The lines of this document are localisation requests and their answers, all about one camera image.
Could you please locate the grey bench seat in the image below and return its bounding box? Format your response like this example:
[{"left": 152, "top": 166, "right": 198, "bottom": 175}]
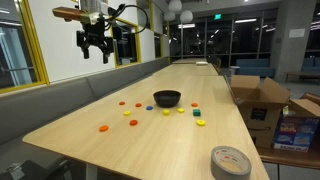
[{"left": 0, "top": 58, "right": 169, "bottom": 180}]

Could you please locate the colourful game box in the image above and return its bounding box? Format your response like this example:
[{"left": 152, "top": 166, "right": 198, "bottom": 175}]
[{"left": 273, "top": 106, "right": 320, "bottom": 152}]

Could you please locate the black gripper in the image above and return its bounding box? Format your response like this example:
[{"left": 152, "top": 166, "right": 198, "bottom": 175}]
[{"left": 76, "top": 22, "right": 113, "bottom": 64}]

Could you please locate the yellow block right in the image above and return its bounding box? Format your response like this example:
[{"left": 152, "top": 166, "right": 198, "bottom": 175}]
[{"left": 177, "top": 108, "right": 185, "bottom": 113}]

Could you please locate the open cardboard box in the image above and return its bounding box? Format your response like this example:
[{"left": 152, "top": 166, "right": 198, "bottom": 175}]
[{"left": 229, "top": 75, "right": 290, "bottom": 148}]

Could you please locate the yellow block left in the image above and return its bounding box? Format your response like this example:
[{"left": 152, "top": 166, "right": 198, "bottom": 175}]
[{"left": 163, "top": 109, "right": 170, "bottom": 116}]

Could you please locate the white plate far table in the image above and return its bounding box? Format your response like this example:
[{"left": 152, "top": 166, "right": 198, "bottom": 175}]
[{"left": 195, "top": 61, "right": 208, "bottom": 66}]

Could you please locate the black bowl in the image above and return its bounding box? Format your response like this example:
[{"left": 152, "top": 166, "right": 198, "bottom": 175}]
[{"left": 153, "top": 90, "right": 181, "bottom": 108}]

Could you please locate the yellow block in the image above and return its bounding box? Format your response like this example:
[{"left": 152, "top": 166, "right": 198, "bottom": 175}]
[
  {"left": 177, "top": 108, "right": 185, "bottom": 113},
  {"left": 163, "top": 109, "right": 170, "bottom": 116}
]

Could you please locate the green block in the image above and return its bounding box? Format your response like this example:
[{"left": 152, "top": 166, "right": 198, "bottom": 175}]
[{"left": 193, "top": 109, "right": 201, "bottom": 116}]

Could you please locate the blue sofa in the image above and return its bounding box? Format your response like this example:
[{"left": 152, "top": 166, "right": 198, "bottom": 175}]
[{"left": 236, "top": 59, "right": 275, "bottom": 78}]

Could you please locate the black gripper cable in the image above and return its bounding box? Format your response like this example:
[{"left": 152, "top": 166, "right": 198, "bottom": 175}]
[{"left": 103, "top": 3, "right": 150, "bottom": 35}]

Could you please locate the grey duct tape roll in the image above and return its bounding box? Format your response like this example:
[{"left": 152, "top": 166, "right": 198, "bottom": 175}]
[{"left": 211, "top": 146, "right": 252, "bottom": 180}]

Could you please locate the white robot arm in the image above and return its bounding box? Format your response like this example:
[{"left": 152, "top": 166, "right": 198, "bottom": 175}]
[{"left": 76, "top": 0, "right": 114, "bottom": 64}]

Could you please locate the yellow disc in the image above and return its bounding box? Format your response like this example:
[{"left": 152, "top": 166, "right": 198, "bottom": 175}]
[
  {"left": 123, "top": 111, "right": 131, "bottom": 116},
  {"left": 196, "top": 120, "right": 206, "bottom": 126}
]

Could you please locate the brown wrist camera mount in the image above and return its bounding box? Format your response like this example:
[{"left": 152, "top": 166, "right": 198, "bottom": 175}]
[{"left": 52, "top": 7, "right": 100, "bottom": 25}]

